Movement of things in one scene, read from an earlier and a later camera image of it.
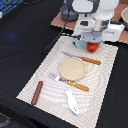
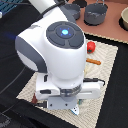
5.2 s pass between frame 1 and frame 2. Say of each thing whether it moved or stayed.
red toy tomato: stayed
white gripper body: moved
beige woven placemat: stayed
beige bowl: stayed
